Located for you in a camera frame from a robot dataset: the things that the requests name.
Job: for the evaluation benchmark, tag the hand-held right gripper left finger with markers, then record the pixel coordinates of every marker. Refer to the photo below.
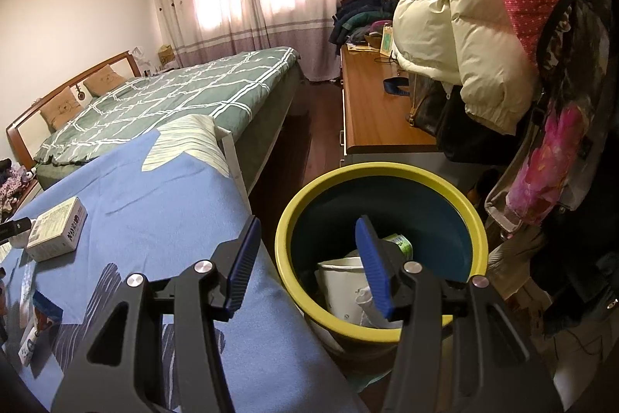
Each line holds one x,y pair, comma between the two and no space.
242,263

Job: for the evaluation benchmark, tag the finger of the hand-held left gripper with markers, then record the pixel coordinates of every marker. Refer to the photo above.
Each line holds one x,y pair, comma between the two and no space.
14,229

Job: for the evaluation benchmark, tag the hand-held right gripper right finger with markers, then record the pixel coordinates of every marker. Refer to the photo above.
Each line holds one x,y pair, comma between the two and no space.
372,263

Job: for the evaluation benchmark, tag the white green plastic bottle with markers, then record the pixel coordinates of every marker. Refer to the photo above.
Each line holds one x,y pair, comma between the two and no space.
400,246

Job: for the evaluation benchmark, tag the white paper cup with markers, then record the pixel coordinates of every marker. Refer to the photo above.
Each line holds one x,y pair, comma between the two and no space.
343,287

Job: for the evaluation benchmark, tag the yellow rimmed bin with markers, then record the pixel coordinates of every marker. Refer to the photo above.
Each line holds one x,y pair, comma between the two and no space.
435,219

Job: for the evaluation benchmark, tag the white cardboard box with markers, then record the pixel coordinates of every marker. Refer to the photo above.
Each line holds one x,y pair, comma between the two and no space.
55,229

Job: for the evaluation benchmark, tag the clothes pile with black jacket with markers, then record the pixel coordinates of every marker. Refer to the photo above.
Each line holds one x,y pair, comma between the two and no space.
12,188

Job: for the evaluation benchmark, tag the small packet on table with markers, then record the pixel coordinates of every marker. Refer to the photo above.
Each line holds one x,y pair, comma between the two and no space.
36,330

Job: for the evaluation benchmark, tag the blue tablecloth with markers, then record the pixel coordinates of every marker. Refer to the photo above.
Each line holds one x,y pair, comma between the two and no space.
145,210

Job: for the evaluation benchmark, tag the brown pillow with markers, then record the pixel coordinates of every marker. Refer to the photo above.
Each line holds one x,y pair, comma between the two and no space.
104,80
60,108

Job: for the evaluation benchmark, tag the wooden bed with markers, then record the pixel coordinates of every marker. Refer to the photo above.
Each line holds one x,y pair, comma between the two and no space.
275,127

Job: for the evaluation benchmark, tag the wooden desk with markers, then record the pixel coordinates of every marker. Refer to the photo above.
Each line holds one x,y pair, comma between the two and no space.
372,113

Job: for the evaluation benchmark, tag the black bag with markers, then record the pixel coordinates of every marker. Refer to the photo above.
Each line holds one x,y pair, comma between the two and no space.
474,137

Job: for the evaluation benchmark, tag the brown handbag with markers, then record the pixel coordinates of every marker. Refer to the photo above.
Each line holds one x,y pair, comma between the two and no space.
425,103

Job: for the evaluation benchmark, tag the green checked quilt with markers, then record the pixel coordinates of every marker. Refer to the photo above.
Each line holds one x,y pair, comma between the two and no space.
169,103

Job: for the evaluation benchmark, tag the pink floral cloth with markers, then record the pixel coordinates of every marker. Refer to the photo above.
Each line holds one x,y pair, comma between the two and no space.
551,151

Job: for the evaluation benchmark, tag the green framed card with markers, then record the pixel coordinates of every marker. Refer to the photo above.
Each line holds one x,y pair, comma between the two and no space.
387,40

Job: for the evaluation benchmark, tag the dark folded clothes pile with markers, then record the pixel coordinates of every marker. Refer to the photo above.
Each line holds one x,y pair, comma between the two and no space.
360,14

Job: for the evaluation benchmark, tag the cream puffer jacket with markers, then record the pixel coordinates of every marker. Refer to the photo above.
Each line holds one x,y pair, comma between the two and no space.
474,31

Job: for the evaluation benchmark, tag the dark hanging clothes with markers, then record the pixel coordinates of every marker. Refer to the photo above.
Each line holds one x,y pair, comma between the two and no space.
595,79

